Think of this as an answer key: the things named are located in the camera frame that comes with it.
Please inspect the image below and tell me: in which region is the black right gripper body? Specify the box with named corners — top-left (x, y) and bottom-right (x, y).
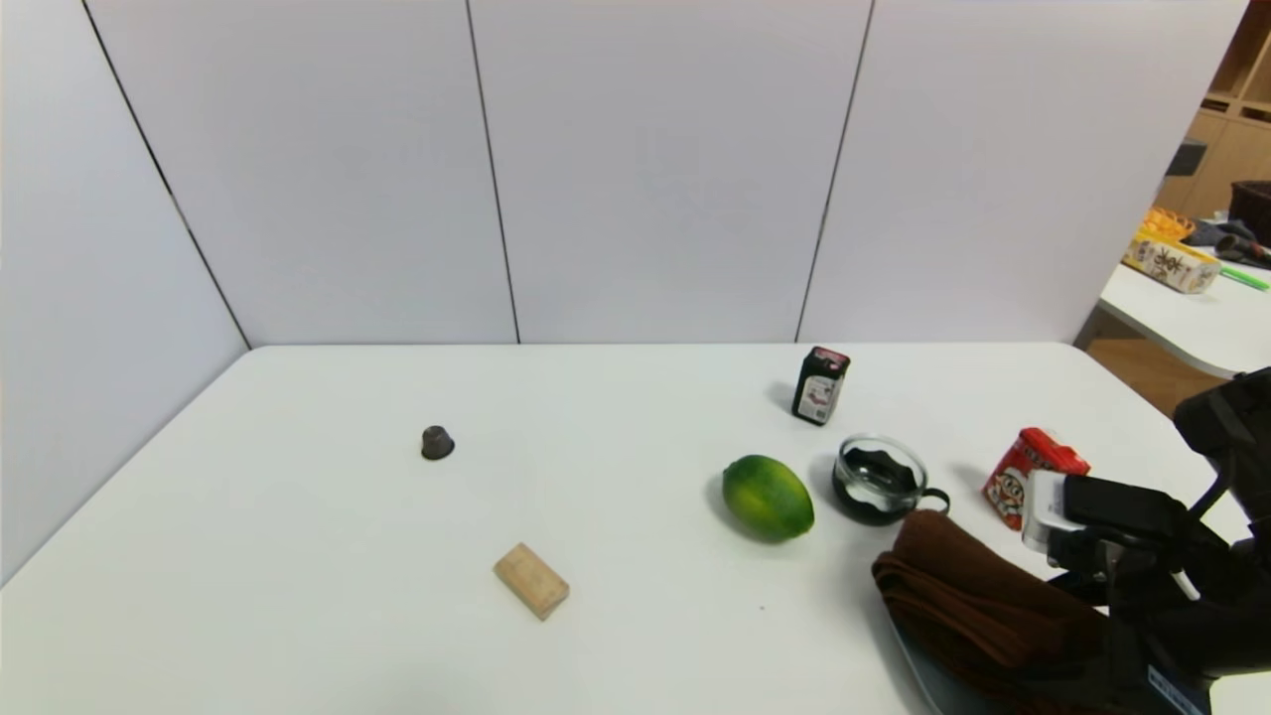
top-left (1107, 605), bottom-right (1213, 715)

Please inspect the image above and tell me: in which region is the brown towel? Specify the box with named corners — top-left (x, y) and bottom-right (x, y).
top-left (872, 509), bottom-right (1138, 715)

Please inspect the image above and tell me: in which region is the grey-blue square dish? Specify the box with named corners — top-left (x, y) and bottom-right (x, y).
top-left (887, 611), bottom-right (959, 715)

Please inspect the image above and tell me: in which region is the red snack carton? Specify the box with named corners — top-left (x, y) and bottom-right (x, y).
top-left (981, 427), bottom-right (1091, 531)

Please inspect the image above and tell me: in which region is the white side table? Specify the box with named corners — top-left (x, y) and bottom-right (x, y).
top-left (1072, 243), bottom-right (1271, 381)

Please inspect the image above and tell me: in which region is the yellow snack box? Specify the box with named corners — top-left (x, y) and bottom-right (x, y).
top-left (1121, 233), bottom-right (1220, 295)

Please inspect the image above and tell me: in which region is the black device on side table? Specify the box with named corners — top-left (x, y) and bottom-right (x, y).
top-left (1182, 218), bottom-right (1271, 267)

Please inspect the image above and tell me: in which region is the green mango fruit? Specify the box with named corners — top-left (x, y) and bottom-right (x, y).
top-left (721, 454), bottom-right (815, 543)

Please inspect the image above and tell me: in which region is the orange basket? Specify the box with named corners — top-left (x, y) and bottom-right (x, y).
top-left (1140, 207), bottom-right (1195, 241)

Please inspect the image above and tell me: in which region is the small black drink carton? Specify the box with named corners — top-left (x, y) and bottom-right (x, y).
top-left (791, 346), bottom-right (851, 426)

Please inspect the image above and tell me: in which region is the black storage bin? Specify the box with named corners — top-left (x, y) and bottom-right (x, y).
top-left (1228, 181), bottom-right (1271, 234)

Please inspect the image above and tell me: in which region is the wooden shelf cabinet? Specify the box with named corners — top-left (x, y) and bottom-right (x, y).
top-left (1152, 0), bottom-right (1271, 221)

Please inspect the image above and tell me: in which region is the light wooden block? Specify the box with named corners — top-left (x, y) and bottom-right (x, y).
top-left (494, 542), bottom-right (571, 621)

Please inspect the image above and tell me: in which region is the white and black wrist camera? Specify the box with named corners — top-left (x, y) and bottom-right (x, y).
top-left (1022, 470), bottom-right (1198, 557)

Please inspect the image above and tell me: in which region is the glass cup with black handle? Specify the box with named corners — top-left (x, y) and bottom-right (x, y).
top-left (830, 433), bottom-right (951, 526)

